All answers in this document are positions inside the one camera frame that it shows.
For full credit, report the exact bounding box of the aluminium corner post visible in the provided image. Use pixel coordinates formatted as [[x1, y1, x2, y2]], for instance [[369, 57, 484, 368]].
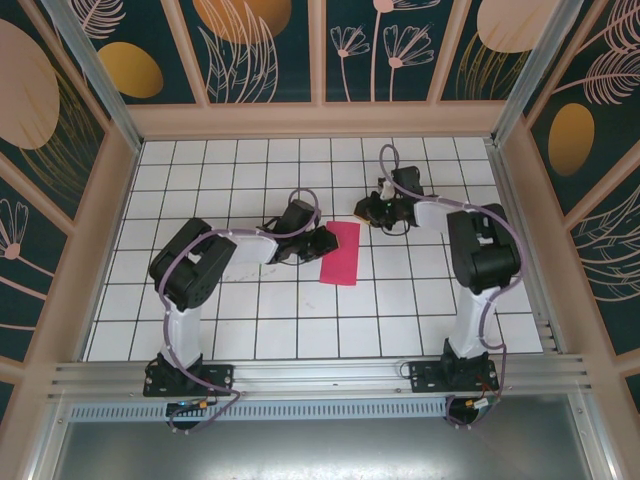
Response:
[[489, 0, 591, 146], [42, 0, 144, 151]]

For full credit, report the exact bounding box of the pink cloth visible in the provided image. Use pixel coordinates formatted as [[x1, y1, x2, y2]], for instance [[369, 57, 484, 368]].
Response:
[[318, 220, 362, 287]]

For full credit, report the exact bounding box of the grey slotted cable duct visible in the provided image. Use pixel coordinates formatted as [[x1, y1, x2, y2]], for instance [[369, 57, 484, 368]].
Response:
[[67, 398, 451, 422]]

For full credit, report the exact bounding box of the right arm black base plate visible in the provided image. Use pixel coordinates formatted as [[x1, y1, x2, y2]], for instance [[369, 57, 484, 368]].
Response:
[[408, 359, 501, 394]]

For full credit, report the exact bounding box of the long aluminium mounting rail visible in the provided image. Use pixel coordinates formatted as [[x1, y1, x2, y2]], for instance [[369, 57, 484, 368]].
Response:
[[47, 352, 594, 401]]

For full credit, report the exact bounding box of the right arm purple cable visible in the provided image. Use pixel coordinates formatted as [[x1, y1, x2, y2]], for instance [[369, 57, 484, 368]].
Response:
[[379, 144, 526, 431]]

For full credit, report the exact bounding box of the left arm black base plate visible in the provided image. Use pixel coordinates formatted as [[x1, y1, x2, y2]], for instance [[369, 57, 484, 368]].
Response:
[[143, 362, 236, 399]]

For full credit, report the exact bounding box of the aluminium side rail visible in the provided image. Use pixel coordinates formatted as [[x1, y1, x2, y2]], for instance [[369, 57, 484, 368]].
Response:
[[487, 142, 569, 356]]

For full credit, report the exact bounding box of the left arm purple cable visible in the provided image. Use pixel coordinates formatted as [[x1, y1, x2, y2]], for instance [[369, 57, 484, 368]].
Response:
[[158, 187, 322, 437]]

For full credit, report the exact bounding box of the grey metal sheet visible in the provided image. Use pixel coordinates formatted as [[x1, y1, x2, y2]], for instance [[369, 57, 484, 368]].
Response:
[[29, 394, 616, 480]]

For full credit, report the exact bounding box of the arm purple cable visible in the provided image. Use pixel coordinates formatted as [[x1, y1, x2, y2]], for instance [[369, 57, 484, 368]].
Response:
[[379, 144, 526, 431], [158, 187, 322, 437]]

